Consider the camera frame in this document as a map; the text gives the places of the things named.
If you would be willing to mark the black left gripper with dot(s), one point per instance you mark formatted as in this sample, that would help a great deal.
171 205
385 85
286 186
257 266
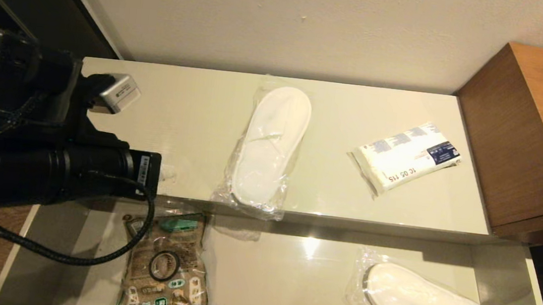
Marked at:
100 173

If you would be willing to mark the black tape roll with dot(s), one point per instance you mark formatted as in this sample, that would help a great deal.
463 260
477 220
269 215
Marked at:
150 264

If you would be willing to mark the white slipper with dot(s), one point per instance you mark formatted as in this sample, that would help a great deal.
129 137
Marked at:
421 304
273 137

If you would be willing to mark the beige drawer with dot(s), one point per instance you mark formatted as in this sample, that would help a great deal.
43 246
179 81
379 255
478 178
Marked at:
288 283

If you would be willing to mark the white tissue pack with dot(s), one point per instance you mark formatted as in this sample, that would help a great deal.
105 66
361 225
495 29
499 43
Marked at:
400 160

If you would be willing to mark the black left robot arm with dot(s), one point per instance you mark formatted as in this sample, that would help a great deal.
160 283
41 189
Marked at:
10 72

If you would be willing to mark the brown snack bag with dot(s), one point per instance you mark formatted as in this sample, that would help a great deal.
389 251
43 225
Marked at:
188 244

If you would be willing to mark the brown wooden side cabinet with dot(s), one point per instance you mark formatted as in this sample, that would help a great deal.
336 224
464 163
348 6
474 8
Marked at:
527 137

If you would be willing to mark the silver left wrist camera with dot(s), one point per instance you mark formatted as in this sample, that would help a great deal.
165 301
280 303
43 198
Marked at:
116 94

